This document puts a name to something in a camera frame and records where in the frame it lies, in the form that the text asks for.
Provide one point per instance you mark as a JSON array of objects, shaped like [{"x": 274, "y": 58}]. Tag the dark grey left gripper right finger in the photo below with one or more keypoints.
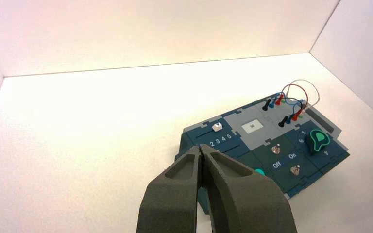
[{"x": 244, "y": 202}]

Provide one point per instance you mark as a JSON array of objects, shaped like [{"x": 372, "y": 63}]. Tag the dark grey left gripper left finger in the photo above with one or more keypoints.
[{"x": 173, "y": 199}]

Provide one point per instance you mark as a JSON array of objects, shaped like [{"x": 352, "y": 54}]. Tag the teal round push button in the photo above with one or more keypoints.
[{"x": 260, "y": 172}]

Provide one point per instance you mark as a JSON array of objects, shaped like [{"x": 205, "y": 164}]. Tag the blue grey task board box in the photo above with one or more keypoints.
[{"x": 257, "y": 141}]

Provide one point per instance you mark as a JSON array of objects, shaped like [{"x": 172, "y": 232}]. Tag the small white display screen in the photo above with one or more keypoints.
[{"x": 252, "y": 127}]

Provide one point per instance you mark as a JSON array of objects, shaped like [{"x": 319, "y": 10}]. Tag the white slider knob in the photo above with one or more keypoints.
[{"x": 217, "y": 127}]

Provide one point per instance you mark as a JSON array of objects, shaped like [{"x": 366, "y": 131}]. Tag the black banana plug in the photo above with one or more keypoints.
[
  {"x": 266, "y": 105},
  {"x": 283, "y": 122}
]

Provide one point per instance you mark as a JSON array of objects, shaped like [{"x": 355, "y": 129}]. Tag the dark rotary knob green outline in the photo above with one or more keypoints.
[{"x": 316, "y": 142}]

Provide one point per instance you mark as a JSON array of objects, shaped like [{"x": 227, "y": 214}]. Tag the blue banana plug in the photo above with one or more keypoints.
[
  {"x": 289, "y": 119},
  {"x": 272, "y": 103}
]

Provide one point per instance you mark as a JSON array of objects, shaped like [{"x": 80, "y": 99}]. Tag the red banana plug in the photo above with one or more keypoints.
[
  {"x": 297, "y": 115},
  {"x": 279, "y": 100}
]

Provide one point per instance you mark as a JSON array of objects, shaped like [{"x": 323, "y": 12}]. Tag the metal toggle switch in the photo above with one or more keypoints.
[
  {"x": 276, "y": 149},
  {"x": 295, "y": 170}
]

